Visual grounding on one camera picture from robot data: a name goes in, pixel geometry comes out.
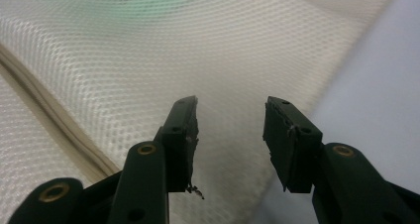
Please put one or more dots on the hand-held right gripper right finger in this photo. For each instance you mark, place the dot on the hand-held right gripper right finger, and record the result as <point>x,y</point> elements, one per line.
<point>290,144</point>

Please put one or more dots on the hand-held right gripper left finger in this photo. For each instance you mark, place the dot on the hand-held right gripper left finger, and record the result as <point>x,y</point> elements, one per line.
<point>180,134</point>

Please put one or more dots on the cream cloth with green print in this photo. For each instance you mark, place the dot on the cream cloth with green print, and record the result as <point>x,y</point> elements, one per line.
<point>132,68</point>

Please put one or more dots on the light blue table mat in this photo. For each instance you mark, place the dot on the light blue table mat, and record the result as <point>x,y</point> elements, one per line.
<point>379,101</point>

